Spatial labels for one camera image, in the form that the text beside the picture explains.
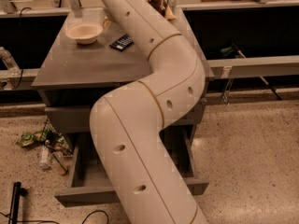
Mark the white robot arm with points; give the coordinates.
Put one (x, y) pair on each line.
(147, 182)

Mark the grey drawer cabinet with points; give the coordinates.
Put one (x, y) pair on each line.
(90, 66)

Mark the closed grey upper drawer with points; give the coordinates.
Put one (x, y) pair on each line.
(75, 119)

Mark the open grey lower drawer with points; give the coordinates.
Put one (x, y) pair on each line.
(88, 183)

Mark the white paper bowl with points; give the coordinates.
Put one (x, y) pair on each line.
(84, 33)

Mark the crumpled brown chip bag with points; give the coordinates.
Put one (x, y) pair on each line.
(163, 8)

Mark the clear plastic cup on floor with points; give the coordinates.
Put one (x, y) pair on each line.
(56, 162)

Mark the small bottle on floor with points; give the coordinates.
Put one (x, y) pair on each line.
(43, 163)

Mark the green snack bag on floor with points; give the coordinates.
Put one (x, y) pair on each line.
(27, 139)

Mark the clear plastic water bottle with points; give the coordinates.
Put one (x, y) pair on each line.
(9, 62)

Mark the black stand on floor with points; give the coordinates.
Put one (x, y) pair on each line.
(17, 192)

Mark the grey metal rail right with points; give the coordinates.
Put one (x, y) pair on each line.
(255, 67)

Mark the grey metal rail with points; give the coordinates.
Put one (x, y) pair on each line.
(255, 67)
(23, 82)

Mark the grey metal rail left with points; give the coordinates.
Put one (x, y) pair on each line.
(23, 82)

